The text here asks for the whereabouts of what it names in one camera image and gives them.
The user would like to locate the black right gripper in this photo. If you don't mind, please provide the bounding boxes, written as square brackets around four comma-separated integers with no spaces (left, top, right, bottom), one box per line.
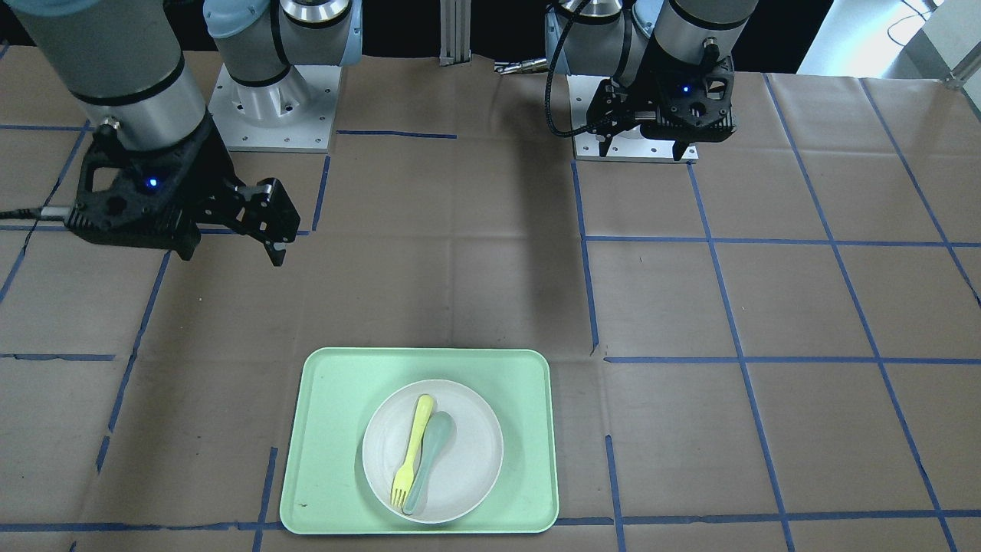
[64,115,300,267]

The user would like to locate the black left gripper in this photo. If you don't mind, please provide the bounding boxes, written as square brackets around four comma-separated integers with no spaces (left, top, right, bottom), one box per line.
[586,58,738,162]

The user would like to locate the yellow plastic fork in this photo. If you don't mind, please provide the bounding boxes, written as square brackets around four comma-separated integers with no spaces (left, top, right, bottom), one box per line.
[390,394,435,511]

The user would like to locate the white round plate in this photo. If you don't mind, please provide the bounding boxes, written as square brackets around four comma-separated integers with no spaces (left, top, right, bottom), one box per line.
[361,379,504,527]

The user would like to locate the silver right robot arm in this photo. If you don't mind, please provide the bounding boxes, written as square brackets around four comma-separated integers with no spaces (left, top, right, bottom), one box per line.
[2,1,363,266]

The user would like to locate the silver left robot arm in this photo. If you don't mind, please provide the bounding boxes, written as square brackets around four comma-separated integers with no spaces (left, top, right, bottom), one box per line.
[544,1,757,162]

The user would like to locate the light green plastic tray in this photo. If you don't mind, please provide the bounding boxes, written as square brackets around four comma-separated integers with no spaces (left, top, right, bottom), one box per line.
[279,348,559,535]

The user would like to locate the teal plastic spoon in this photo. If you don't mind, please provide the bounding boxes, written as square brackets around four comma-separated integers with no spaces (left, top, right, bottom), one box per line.
[402,411,454,516]

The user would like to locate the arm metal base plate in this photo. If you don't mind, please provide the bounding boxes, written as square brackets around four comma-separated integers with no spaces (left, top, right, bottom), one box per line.
[567,74,700,163]
[208,65,343,154]

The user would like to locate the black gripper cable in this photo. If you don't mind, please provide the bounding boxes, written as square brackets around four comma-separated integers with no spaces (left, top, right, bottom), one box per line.
[545,0,614,140]

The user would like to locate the aluminium frame post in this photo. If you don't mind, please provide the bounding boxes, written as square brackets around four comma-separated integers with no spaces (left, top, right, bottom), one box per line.
[438,0,472,67]

